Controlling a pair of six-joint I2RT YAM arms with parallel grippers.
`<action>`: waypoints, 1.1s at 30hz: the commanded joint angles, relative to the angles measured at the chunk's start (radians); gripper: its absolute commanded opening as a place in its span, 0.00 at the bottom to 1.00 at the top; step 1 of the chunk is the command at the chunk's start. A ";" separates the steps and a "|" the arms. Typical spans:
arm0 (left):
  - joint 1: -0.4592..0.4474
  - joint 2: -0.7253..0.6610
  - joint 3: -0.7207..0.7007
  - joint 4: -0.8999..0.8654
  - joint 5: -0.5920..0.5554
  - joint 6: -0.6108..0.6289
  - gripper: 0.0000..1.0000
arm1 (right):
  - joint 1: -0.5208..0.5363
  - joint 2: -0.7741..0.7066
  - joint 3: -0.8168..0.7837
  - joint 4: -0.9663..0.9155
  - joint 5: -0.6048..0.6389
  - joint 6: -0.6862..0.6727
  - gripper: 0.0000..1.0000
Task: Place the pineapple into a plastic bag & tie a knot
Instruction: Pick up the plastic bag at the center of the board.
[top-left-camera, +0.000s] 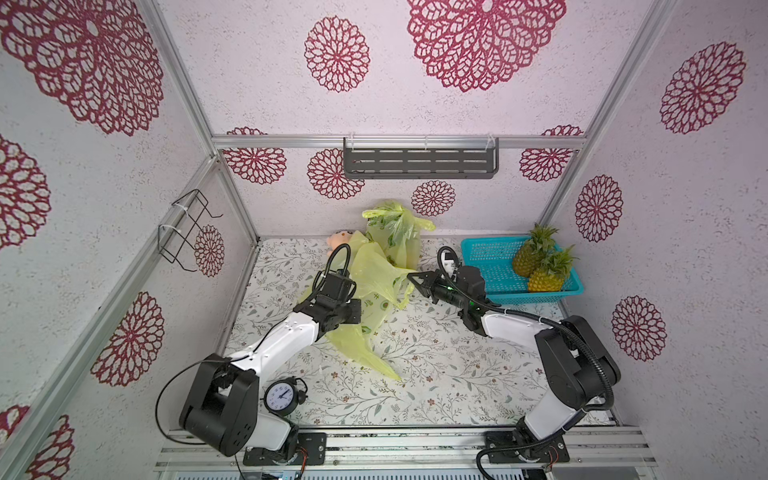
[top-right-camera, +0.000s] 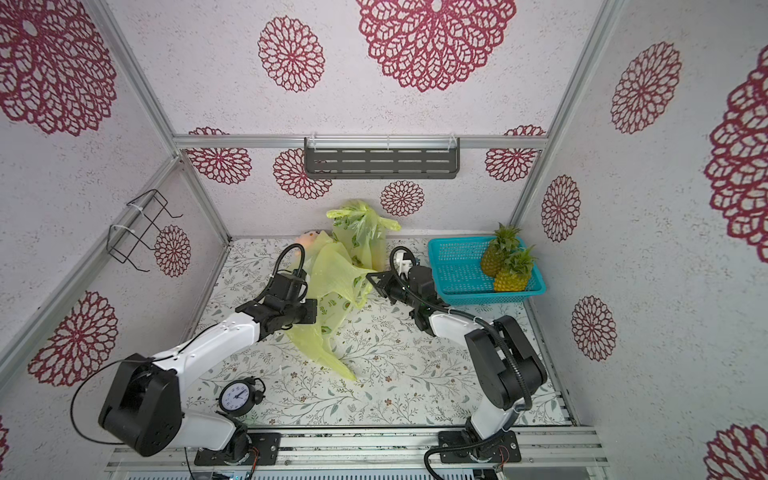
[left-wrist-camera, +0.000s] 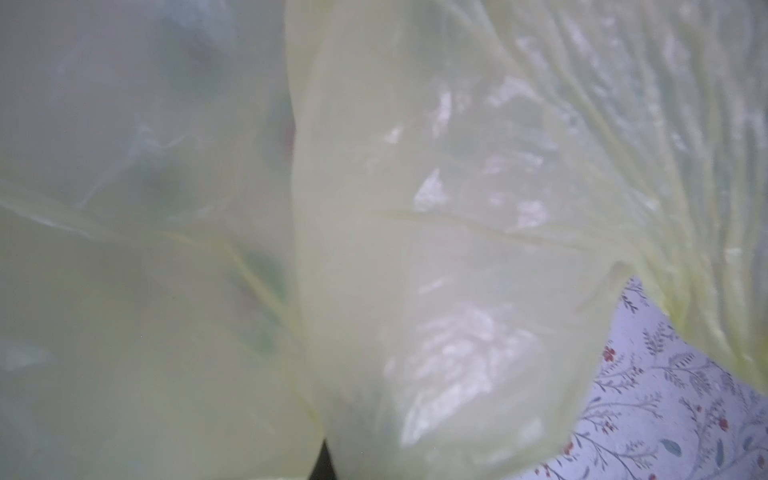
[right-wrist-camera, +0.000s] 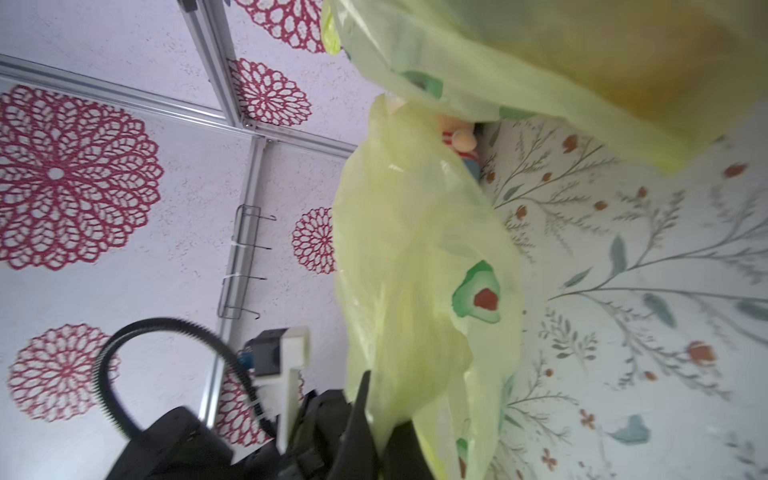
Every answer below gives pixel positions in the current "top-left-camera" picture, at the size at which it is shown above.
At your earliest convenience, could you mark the plain green plastic bag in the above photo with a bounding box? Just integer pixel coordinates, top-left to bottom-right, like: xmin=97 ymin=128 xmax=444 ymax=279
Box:
xmin=326 ymin=231 xmax=415 ymax=381

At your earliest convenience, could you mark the avocado print green plastic bag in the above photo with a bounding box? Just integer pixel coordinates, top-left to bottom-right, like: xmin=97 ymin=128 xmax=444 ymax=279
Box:
xmin=362 ymin=200 xmax=436 ymax=270

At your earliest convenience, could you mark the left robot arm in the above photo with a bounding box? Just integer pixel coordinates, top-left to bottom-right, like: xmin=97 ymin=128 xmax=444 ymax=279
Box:
xmin=179 ymin=269 xmax=361 ymax=462

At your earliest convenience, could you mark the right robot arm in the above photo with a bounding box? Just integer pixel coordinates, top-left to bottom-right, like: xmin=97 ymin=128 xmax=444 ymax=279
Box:
xmin=407 ymin=266 xmax=621 ymax=448

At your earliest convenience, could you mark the teal plastic basket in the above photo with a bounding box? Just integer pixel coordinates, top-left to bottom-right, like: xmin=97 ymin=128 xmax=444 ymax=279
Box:
xmin=460 ymin=235 xmax=585 ymax=306

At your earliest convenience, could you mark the plush doll toy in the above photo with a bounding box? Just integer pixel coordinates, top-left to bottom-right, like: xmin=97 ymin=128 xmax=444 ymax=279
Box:
xmin=326 ymin=231 xmax=353 ymax=252

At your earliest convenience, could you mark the black alarm clock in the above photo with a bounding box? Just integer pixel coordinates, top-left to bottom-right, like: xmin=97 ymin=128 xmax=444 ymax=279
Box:
xmin=263 ymin=377 xmax=308 ymax=417

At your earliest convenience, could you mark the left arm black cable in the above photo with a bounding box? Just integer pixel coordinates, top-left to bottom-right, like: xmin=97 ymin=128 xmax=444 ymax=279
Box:
xmin=154 ymin=242 xmax=354 ymax=446

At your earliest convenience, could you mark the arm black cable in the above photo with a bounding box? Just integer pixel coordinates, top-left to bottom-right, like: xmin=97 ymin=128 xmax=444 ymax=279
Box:
xmin=436 ymin=245 xmax=616 ymax=480
xmin=154 ymin=242 xmax=354 ymax=446

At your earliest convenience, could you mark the grey wall shelf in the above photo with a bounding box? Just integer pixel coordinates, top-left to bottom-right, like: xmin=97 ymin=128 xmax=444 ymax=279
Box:
xmin=342 ymin=138 xmax=499 ymax=180

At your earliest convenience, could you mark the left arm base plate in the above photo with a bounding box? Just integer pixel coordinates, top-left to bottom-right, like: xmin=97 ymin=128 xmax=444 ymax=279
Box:
xmin=242 ymin=431 xmax=328 ymax=467

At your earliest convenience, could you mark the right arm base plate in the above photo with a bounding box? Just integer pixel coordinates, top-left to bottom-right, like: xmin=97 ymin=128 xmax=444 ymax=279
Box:
xmin=484 ymin=430 xmax=570 ymax=465

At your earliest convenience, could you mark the black wire wall rack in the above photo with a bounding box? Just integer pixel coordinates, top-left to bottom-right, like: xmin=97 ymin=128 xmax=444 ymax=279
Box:
xmin=156 ymin=189 xmax=225 ymax=277

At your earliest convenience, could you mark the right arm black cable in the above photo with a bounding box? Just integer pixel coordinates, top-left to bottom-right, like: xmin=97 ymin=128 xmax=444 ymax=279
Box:
xmin=436 ymin=245 xmax=616 ymax=480

